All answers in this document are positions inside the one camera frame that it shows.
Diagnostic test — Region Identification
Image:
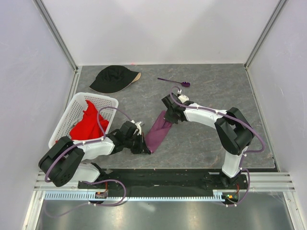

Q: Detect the right aluminium frame post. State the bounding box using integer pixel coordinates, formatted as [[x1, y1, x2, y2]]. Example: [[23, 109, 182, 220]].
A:
[[244, 0, 288, 70]]

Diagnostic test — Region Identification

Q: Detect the white plastic basket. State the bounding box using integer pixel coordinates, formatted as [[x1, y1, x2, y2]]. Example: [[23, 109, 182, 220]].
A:
[[48, 92, 118, 148]]

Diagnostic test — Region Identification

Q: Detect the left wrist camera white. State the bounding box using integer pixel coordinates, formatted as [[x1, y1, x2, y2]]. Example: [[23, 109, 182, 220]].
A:
[[135, 121, 144, 135]]

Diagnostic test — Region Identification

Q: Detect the purple spoon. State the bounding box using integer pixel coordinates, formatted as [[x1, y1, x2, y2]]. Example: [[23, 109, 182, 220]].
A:
[[157, 78, 190, 88]]

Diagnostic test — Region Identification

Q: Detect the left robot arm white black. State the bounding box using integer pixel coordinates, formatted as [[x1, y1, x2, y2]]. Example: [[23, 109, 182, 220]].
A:
[[38, 121, 151, 188]]

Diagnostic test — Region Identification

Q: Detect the purple cloth napkin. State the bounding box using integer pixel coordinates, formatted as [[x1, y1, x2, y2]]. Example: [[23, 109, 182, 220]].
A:
[[145, 110, 172, 153]]

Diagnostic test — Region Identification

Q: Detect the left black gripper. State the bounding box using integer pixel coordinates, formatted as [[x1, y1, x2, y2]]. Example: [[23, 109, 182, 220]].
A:
[[124, 132, 150, 155]]

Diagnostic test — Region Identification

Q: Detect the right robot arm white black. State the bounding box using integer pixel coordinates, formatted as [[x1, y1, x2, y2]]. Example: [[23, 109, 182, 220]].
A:
[[162, 93, 254, 189]]

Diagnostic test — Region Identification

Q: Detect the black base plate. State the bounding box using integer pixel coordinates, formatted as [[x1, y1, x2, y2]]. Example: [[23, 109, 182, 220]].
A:
[[77, 168, 249, 195]]

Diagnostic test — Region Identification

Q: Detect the aluminium frame post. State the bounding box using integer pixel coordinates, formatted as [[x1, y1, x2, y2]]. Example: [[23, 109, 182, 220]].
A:
[[244, 0, 288, 70], [33, 0, 78, 72]]

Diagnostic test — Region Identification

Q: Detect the red cloth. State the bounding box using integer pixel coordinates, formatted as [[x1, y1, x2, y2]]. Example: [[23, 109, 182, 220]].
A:
[[69, 101, 109, 140]]

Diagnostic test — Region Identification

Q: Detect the blue cable duct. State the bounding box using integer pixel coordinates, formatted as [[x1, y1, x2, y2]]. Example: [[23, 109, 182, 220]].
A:
[[44, 191, 227, 202]]

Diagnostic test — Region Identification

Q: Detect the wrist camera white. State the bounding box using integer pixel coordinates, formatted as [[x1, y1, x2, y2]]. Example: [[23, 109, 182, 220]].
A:
[[177, 89, 189, 104], [135, 121, 144, 135]]

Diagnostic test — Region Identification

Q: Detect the black bucket hat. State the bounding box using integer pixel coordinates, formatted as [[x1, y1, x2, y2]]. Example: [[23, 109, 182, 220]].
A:
[[89, 65, 142, 94]]

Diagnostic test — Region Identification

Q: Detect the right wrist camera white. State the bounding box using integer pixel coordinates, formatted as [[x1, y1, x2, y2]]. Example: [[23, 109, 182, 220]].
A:
[[177, 89, 189, 104]]

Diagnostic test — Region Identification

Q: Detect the left aluminium frame post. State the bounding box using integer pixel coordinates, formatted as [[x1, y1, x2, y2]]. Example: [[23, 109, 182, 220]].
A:
[[33, 0, 78, 72]]

